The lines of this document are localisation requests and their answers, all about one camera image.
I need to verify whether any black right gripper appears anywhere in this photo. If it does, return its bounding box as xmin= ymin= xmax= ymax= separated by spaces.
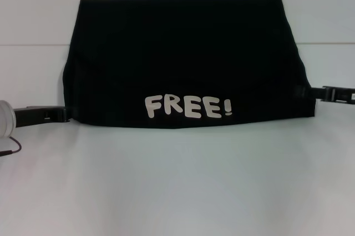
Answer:
xmin=293 ymin=85 xmax=355 ymax=103

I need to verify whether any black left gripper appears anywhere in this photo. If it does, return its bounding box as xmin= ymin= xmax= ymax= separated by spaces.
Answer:
xmin=13 ymin=105 xmax=73 ymax=129

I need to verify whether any black shirt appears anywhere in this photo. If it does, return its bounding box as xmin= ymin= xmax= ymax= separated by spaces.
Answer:
xmin=62 ymin=0 xmax=317 ymax=132

